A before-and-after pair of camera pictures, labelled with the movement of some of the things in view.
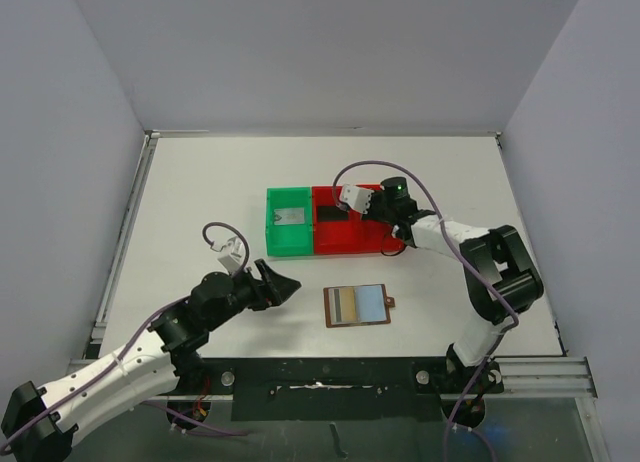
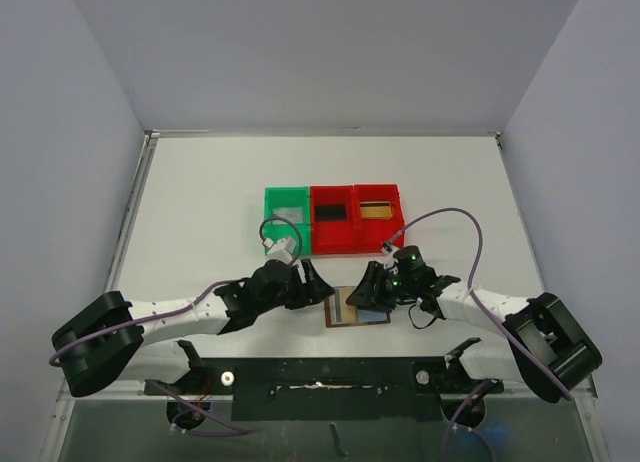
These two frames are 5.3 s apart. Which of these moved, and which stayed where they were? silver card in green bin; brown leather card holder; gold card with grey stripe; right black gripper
Moved: right black gripper
Stayed: gold card with grey stripe; brown leather card holder; silver card in green bin
